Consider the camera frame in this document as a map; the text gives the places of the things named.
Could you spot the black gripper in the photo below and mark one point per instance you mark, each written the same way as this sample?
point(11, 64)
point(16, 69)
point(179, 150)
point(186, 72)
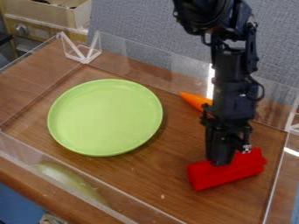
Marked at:
point(226, 119)

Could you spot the red rectangular block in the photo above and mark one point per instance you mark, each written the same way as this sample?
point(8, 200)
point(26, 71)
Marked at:
point(206, 176)

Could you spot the green round plate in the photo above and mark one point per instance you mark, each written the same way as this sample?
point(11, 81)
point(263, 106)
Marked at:
point(104, 117)

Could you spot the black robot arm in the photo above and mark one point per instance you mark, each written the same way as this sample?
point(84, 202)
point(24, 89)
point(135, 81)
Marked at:
point(225, 24)

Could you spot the orange toy carrot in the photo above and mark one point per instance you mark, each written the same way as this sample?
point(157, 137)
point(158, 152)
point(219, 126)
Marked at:
point(195, 100)

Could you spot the clear acrylic tray walls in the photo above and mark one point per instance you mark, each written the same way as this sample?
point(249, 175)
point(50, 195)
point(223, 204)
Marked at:
point(139, 188)

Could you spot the cardboard box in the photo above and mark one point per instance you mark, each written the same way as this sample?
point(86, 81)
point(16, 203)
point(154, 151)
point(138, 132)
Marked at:
point(68, 13)

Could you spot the clear acrylic corner bracket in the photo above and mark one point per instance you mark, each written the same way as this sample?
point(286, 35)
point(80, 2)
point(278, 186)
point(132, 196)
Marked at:
point(80, 53)

